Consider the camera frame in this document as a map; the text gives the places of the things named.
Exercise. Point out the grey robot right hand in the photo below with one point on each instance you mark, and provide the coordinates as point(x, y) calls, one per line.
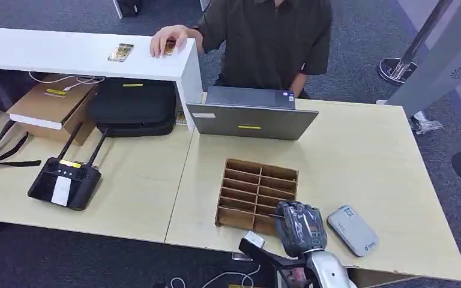
point(302, 228)

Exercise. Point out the person's right hand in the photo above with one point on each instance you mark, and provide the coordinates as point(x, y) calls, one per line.
point(169, 33)

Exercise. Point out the yellow printed card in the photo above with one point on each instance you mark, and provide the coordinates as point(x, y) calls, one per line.
point(170, 47)

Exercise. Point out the grey card reader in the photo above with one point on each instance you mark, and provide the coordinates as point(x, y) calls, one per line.
point(353, 231)

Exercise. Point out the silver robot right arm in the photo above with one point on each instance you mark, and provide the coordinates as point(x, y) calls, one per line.
point(329, 270)

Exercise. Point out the white furniture leg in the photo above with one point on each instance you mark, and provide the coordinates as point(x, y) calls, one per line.
point(204, 4)
point(117, 8)

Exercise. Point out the pink crumpled bag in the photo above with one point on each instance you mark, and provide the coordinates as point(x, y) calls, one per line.
point(296, 275)

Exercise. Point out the black bag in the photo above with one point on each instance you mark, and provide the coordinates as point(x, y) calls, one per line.
point(129, 7)

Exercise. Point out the small metal floor socket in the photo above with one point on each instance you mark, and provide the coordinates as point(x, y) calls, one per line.
point(241, 257)

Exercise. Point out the wooden slotted card box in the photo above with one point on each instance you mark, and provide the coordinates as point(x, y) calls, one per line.
point(246, 190)

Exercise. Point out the black zipped carry case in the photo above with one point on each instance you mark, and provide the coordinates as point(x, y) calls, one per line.
point(133, 105)

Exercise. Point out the person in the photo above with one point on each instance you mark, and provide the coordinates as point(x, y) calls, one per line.
point(270, 43)

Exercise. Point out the white raised shelf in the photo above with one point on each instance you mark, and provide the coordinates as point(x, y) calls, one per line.
point(63, 49)

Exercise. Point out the grey laptop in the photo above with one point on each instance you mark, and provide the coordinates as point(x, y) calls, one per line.
point(250, 119)

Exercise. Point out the brown cardboard box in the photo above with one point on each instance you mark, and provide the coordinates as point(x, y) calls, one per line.
point(51, 107)

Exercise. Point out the crumpled white wrapper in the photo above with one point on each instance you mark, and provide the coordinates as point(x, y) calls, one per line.
point(425, 124)

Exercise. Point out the black remote controller with antennas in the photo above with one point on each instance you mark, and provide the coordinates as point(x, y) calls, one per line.
point(64, 187)

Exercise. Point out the grey standing panel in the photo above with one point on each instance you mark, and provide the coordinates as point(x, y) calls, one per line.
point(441, 63)

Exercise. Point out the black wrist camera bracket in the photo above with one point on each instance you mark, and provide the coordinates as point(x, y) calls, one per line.
point(272, 257)

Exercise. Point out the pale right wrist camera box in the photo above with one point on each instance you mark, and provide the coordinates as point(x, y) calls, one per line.
point(254, 239)

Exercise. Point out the metal stanchion post with base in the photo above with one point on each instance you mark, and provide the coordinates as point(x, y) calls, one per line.
point(396, 70)

